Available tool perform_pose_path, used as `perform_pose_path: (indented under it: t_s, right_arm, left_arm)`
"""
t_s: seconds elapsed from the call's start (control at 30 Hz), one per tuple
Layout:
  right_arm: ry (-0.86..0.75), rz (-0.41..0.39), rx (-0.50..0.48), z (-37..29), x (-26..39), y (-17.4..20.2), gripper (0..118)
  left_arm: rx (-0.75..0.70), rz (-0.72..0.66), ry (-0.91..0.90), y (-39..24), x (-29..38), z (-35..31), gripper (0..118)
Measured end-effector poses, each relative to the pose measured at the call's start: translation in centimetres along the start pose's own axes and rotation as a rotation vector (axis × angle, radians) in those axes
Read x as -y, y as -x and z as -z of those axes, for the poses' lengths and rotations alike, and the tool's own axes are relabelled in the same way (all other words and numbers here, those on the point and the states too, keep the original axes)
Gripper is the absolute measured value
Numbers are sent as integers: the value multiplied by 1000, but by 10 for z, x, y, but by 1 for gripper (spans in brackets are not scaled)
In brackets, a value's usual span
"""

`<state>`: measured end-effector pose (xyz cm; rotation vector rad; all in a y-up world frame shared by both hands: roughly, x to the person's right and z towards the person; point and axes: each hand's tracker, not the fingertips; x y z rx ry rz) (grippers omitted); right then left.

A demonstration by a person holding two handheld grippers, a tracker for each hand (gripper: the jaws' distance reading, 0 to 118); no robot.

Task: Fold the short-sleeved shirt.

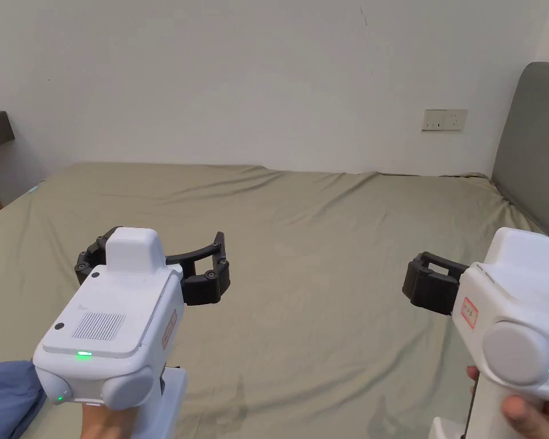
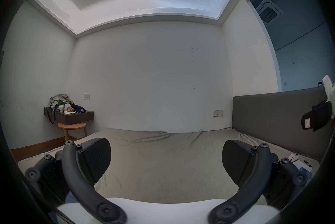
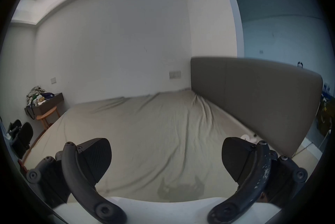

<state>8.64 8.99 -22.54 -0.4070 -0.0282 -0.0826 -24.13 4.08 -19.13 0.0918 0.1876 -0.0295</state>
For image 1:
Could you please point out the white wall socket plate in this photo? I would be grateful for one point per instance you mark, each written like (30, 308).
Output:
(444, 120)

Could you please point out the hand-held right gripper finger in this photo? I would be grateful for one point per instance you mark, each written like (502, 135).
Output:
(427, 288)

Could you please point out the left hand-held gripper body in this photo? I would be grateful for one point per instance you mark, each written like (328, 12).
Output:
(119, 315)

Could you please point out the person's right hand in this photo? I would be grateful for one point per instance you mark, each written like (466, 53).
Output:
(535, 420)

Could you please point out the person's left hand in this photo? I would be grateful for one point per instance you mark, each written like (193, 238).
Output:
(105, 423)

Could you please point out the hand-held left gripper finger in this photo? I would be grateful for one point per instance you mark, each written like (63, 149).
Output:
(90, 260)
(206, 288)

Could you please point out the grey-green padded headboard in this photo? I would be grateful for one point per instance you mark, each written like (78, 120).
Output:
(537, 160)

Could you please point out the bed with pale green sheet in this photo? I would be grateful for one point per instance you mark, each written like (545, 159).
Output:
(311, 274)

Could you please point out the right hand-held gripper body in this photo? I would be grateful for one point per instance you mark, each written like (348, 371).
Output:
(517, 320)

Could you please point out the blue garment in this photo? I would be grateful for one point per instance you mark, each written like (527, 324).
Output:
(7, 398)

